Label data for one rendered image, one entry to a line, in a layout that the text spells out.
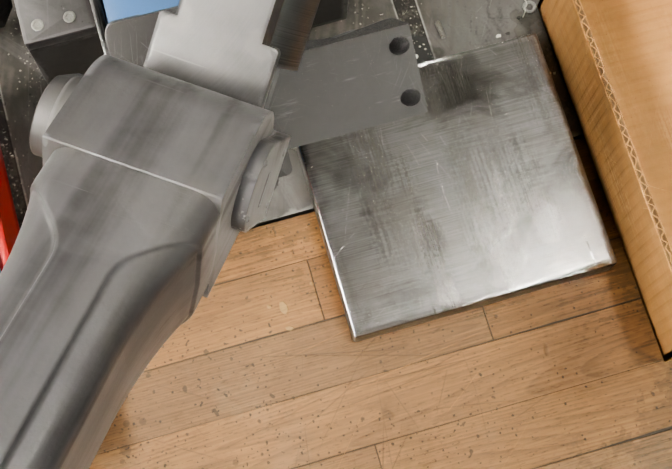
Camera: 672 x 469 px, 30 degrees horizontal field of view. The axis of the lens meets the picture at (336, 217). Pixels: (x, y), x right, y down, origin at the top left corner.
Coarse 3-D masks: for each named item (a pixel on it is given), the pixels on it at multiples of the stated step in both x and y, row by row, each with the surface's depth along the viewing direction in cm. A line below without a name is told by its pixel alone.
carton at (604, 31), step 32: (544, 0) 82; (576, 0) 77; (608, 0) 84; (640, 0) 84; (576, 32) 77; (608, 32) 83; (640, 32) 83; (576, 64) 79; (608, 64) 83; (640, 64) 83; (576, 96) 81; (608, 96) 75; (640, 96) 82; (608, 128) 76; (640, 128) 81; (608, 160) 78; (640, 160) 81; (608, 192) 80; (640, 192) 74; (640, 224) 75; (640, 256) 77; (640, 288) 79
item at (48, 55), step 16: (320, 0) 80; (336, 0) 80; (320, 16) 82; (336, 16) 83; (48, 48) 75; (64, 48) 76; (80, 48) 76; (96, 48) 77; (48, 64) 77; (64, 64) 78; (80, 64) 78; (48, 80) 79
